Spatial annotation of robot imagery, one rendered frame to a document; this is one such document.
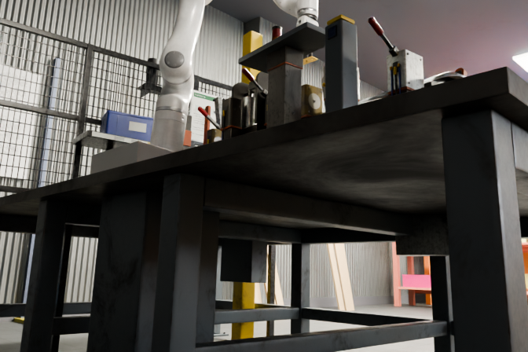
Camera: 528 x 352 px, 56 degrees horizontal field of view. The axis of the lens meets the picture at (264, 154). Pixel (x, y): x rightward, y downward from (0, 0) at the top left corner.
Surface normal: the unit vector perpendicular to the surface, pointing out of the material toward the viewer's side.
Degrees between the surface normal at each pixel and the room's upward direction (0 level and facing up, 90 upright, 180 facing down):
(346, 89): 90
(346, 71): 90
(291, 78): 90
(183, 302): 90
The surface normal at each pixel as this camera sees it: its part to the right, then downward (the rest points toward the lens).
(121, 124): 0.48, -0.19
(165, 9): 0.70, -0.15
